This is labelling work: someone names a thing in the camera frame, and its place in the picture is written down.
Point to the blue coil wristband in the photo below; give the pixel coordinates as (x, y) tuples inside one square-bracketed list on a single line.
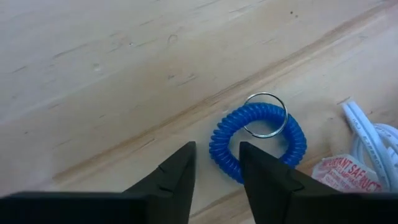
[(220, 137)]

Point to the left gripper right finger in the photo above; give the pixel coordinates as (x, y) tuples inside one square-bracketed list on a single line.
[(295, 205)]

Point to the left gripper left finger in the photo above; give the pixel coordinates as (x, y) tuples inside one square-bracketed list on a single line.
[(124, 208)]

